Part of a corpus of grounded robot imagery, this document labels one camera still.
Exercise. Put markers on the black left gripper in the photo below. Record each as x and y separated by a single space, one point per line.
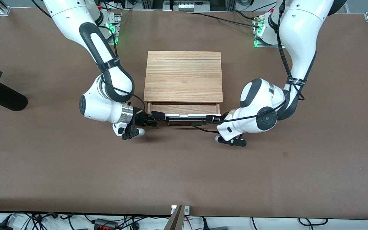
216 118

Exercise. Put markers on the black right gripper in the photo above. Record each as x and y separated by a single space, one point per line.
139 118

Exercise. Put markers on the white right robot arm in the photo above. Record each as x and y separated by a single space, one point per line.
104 105

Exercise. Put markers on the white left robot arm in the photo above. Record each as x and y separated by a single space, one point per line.
299 32

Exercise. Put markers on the wooden drawer cabinet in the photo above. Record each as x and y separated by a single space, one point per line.
184 76

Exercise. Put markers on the black box with red connectors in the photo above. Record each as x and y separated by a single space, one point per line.
105 224

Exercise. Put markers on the white power strip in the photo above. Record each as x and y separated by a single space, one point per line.
187 5

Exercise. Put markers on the black ribbed vase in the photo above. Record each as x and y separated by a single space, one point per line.
8 99

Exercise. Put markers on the black power adapter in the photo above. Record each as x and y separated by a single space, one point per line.
0 226

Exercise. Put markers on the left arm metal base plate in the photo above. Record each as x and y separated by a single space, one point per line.
257 43

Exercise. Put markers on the metal table edge bracket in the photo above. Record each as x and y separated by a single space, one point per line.
187 210

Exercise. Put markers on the grey slanted camera beam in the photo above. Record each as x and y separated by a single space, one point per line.
175 222

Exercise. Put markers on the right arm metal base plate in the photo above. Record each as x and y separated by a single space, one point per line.
117 19

